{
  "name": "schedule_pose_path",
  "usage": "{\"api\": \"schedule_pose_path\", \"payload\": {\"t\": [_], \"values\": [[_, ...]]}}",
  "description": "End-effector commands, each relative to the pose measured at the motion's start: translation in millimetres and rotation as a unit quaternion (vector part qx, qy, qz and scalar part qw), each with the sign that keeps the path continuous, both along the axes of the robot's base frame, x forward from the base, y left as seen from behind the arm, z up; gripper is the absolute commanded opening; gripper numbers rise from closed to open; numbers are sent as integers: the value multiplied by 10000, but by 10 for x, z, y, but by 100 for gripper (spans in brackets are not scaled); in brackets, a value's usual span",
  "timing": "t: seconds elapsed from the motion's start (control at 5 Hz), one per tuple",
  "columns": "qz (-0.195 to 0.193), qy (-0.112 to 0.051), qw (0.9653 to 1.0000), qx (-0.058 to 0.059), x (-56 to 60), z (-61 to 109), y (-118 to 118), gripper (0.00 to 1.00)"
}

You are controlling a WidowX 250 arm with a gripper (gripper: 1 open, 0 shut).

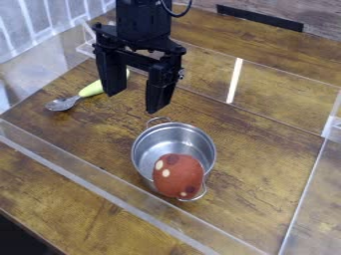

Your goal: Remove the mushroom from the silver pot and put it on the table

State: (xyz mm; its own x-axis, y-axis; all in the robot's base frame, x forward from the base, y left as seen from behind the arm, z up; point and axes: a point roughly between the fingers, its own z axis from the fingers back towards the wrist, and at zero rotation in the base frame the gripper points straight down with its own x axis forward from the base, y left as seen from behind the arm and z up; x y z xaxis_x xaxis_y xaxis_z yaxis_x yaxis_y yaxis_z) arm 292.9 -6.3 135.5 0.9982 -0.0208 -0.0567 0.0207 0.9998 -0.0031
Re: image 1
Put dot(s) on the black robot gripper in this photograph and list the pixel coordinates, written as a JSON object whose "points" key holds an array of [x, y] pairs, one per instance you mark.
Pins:
{"points": [[142, 29]]}

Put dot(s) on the silver metal pot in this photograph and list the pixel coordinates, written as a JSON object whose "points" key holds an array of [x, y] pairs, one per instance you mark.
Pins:
{"points": [[172, 137]]}

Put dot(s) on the red spotted toy mushroom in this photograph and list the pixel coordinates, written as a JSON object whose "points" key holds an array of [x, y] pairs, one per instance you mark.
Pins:
{"points": [[179, 176]]}

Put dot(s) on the black bar on table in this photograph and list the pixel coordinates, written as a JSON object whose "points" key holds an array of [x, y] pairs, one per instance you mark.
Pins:
{"points": [[260, 18]]}

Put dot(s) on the clear acrylic front barrier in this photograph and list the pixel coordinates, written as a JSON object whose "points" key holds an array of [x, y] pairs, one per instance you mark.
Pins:
{"points": [[171, 219]]}

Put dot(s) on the clear acrylic triangular bracket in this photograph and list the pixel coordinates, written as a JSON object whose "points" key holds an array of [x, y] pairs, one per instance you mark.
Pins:
{"points": [[86, 47]]}

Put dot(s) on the green handled metal spoon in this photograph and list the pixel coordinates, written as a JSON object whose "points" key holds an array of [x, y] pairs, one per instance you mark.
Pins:
{"points": [[64, 104]]}

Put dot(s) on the clear acrylic right bracket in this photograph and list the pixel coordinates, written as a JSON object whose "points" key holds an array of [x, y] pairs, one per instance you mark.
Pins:
{"points": [[332, 128]]}

